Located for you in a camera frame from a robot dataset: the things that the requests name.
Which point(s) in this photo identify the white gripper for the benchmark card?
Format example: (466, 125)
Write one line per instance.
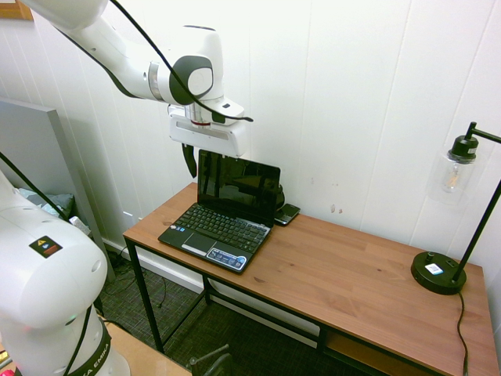
(203, 138)

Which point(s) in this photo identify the black laptop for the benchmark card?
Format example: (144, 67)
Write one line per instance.
(229, 213)

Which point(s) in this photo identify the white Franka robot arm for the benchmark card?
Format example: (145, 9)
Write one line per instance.
(58, 274)

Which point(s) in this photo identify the black round object behind laptop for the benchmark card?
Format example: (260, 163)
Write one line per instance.
(281, 197)

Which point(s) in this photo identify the black mobile phone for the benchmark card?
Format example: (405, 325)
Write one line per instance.
(287, 214)

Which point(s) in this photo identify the grey board panel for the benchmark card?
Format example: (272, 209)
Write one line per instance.
(43, 156)

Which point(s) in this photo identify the black clamp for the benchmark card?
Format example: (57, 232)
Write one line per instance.
(213, 362)

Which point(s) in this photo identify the black desk lamp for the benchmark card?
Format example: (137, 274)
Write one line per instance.
(450, 219)

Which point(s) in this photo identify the wooden desk with black frame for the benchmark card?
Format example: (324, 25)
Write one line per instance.
(332, 274)

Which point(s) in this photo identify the wooden picture frame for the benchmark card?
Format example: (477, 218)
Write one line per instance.
(15, 9)

